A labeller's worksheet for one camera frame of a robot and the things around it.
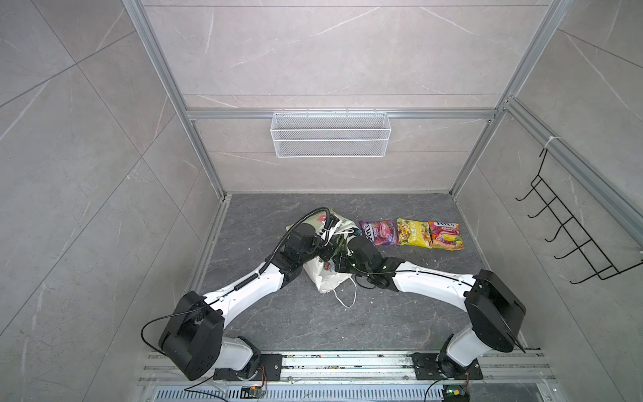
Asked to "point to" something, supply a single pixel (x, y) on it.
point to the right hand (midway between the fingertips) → (331, 257)
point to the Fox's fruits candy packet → (446, 235)
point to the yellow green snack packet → (415, 232)
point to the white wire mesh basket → (331, 135)
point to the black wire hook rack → (599, 263)
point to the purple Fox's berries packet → (381, 233)
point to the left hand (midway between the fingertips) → (336, 228)
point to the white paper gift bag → (321, 276)
